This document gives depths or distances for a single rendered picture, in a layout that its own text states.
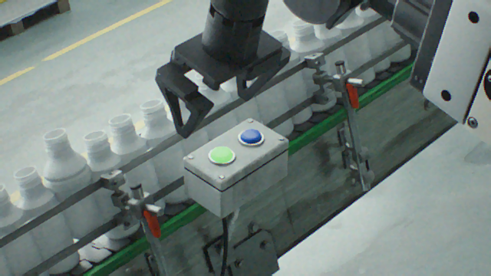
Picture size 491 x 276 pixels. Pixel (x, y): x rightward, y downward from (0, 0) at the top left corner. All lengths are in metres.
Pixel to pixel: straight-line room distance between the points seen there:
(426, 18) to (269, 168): 0.70
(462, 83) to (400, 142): 1.13
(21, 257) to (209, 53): 0.53
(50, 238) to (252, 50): 0.55
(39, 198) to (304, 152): 0.51
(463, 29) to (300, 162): 0.97
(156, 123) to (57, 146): 0.18
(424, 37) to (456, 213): 2.61
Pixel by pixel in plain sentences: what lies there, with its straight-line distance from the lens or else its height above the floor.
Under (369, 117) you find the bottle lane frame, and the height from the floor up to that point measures 0.96.
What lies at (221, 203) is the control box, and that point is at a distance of 1.37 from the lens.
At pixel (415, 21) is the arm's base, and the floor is 1.42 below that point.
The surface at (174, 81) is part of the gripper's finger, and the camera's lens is 0.98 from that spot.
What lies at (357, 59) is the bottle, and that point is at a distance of 1.80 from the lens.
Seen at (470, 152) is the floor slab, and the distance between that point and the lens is 3.76.
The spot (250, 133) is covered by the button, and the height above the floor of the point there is 1.12.
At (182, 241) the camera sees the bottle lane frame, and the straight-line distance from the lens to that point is 1.52.
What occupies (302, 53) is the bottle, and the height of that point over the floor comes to 1.12.
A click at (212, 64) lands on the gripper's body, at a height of 1.36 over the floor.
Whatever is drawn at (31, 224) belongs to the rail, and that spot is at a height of 1.11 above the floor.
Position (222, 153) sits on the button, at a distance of 1.38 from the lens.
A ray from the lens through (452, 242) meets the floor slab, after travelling 3.20.
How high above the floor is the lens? 1.66
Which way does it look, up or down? 23 degrees down
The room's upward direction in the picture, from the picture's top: 15 degrees counter-clockwise
